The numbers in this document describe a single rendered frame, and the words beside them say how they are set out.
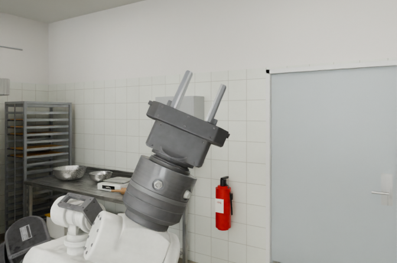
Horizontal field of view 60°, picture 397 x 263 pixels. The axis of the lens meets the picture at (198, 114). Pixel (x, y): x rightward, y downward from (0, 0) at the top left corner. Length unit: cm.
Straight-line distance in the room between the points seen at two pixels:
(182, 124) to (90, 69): 437
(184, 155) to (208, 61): 315
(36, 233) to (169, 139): 58
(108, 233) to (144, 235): 5
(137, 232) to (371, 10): 287
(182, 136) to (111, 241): 16
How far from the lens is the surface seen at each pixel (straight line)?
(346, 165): 314
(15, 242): 99
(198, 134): 47
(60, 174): 428
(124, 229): 48
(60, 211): 82
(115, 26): 456
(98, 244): 48
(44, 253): 87
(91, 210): 76
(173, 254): 51
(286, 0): 337
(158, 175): 46
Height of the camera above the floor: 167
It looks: level
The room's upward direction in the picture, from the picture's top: straight up
